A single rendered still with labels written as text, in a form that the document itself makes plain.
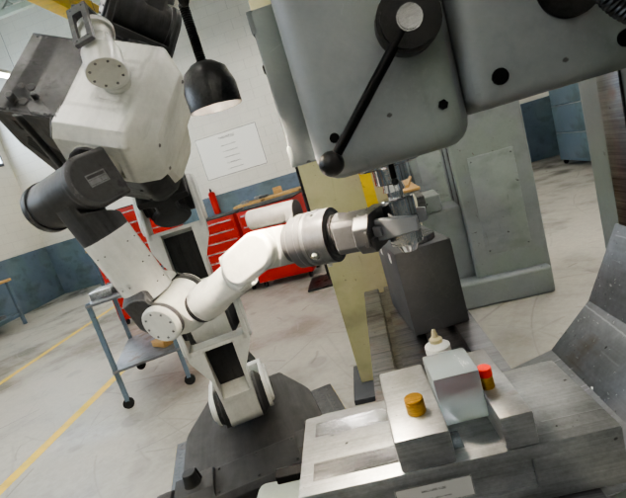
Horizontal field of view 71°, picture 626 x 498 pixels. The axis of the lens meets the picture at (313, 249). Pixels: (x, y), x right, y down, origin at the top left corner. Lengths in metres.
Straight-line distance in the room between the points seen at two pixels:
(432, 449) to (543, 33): 0.45
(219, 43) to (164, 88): 9.27
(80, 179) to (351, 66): 0.50
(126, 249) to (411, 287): 0.56
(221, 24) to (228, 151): 2.55
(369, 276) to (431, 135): 1.95
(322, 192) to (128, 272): 1.64
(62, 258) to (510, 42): 11.71
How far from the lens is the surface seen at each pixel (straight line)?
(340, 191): 2.37
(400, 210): 0.63
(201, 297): 0.83
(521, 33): 0.57
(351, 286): 2.48
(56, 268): 12.15
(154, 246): 1.23
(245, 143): 9.89
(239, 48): 10.11
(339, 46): 0.55
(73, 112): 0.95
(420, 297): 0.95
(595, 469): 0.60
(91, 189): 0.85
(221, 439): 1.60
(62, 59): 1.05
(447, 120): 0.56
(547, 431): 0.57
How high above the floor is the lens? 1.34
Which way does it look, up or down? 11 degrees down
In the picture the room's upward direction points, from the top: 17 degrees counter-clockwise
